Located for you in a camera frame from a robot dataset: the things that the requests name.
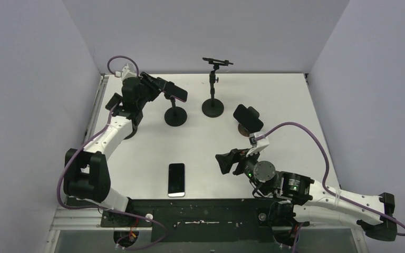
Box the magenta edged phone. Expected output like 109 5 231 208
159 80 188 103

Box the silver black phone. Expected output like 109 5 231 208
167 163 185 198

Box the black phone stand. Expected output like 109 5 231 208
164 94 188 127
105 93 140 140

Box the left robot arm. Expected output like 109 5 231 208
57 72 177 226

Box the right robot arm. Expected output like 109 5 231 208
215 149 398 241

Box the wooden base phone stand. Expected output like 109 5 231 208
237 106 260 137

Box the dark blue phone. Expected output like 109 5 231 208
233 104 264 134

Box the tall empty phone stand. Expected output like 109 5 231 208
201 57 233 118

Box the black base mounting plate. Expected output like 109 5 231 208
99 198 312 244

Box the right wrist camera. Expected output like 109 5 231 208
246 131 269 157

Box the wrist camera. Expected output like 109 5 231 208
114 63 137 81
246 131 269 157

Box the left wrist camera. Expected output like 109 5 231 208
114 63 137 81

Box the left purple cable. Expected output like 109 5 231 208
56 55 168 250

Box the purple cable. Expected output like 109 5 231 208
255 122 405 237
56 55 168 250

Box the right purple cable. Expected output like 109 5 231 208
255 122 405 237

